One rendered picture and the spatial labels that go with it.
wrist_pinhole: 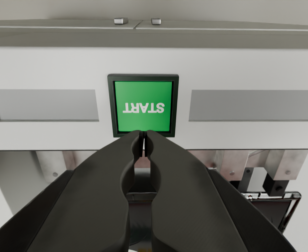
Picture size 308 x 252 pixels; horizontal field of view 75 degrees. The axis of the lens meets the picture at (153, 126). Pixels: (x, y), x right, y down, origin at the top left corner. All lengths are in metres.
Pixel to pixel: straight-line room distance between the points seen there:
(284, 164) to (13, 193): 0.34
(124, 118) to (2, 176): 0.15
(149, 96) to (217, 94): 0.06
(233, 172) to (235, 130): 0.11
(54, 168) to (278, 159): 0.31
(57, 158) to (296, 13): 1.26
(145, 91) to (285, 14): 1.18
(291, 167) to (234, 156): 0.09
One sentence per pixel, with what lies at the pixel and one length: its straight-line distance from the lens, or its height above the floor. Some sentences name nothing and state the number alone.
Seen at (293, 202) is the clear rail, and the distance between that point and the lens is 0.41.
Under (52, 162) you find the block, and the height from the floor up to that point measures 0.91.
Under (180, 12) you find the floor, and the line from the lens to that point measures 1.13.
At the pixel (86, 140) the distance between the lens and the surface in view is 0.20.
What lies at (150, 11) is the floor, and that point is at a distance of 1.12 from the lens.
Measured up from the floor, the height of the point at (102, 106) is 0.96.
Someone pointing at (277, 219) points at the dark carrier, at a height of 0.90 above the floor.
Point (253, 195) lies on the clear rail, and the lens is 0.37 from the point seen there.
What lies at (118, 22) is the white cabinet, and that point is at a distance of 0.51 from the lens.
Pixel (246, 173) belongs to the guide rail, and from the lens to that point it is 0.40.
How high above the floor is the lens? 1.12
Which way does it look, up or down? 61 degrees down
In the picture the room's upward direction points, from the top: 177 degrees clockwise
